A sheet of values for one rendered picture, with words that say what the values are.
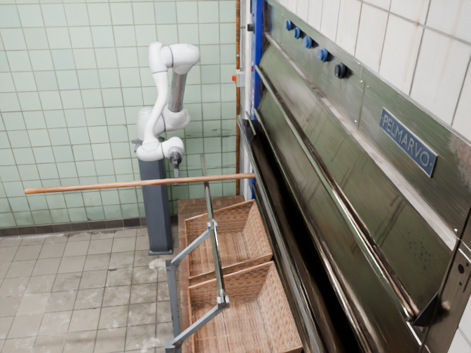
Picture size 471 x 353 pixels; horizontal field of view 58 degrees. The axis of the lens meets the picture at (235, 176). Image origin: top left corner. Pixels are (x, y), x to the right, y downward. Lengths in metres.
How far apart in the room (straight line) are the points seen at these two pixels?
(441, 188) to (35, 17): 2.98
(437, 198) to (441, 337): 0.27
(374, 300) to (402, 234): 0.26
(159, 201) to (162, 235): 0.34
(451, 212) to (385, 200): 0.26
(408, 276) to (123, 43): 2.75
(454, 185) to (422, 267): 0.20
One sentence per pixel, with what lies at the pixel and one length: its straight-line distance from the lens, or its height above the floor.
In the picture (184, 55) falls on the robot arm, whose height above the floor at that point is 1.72.
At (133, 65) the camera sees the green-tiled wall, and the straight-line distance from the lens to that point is 3.38.
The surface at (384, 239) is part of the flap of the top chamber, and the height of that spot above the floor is 1.76.
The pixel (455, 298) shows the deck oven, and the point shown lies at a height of 1.83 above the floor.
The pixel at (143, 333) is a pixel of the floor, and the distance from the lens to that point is 3.16.
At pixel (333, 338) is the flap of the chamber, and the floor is 1.41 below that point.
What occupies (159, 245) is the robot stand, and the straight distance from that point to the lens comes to 3.65.
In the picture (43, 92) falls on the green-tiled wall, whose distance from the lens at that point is 3.57.
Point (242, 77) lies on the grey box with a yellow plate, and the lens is 3.06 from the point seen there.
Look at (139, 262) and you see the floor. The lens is 3.67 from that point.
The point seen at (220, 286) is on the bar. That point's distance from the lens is 1.74.
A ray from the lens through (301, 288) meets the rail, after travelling 1.38.
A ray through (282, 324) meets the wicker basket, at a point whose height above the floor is 0.75.
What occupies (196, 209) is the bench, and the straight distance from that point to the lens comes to 3.19.
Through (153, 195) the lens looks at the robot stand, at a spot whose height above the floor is 0.60.
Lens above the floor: 2.41
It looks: 31 degrees down
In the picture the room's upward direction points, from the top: straight up
